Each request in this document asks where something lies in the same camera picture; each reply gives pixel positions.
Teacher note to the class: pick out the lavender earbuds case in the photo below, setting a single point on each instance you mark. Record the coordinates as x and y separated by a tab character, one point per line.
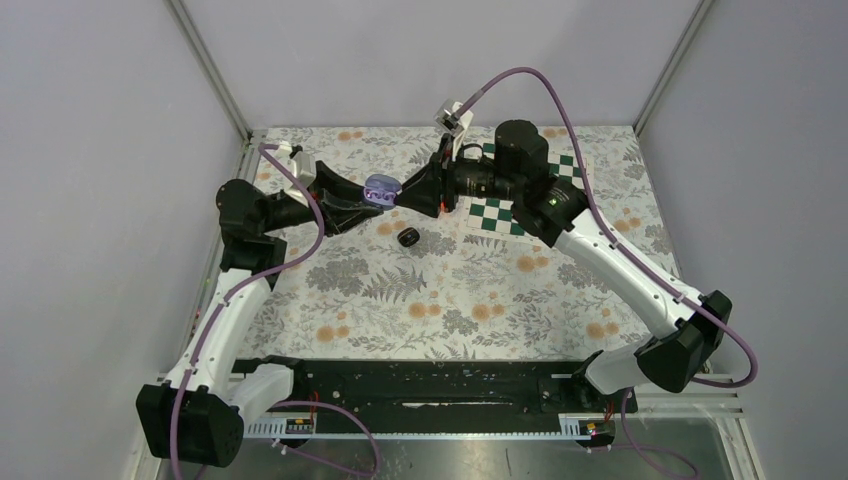
381	191

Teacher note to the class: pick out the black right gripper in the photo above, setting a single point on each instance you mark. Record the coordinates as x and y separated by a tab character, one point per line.
423	190

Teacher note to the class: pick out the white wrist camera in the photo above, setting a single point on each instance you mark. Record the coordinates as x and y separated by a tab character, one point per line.
455	123
302	167

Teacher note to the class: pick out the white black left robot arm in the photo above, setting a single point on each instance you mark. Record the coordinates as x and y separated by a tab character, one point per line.
194	415

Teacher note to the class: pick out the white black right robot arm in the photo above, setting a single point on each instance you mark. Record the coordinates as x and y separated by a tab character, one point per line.
685	325

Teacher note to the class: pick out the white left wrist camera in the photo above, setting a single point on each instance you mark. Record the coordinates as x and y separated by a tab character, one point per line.
302	167

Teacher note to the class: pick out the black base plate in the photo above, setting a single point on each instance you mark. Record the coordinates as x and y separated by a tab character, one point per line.
443	397

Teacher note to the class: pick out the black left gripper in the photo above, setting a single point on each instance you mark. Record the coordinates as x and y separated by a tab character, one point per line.
340	217

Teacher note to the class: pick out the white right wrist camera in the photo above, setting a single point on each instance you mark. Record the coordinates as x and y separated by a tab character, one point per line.
455	123

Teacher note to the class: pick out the floral tablecloth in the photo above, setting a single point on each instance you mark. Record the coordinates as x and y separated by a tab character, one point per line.
454	295

